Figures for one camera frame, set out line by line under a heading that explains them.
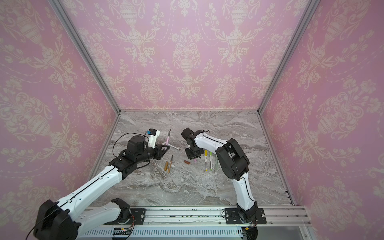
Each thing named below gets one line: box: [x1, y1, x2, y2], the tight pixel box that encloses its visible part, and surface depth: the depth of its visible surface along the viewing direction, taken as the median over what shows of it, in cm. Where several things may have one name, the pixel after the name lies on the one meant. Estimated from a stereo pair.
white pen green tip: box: [210, 151, 213, 171], surface depth 95 cm
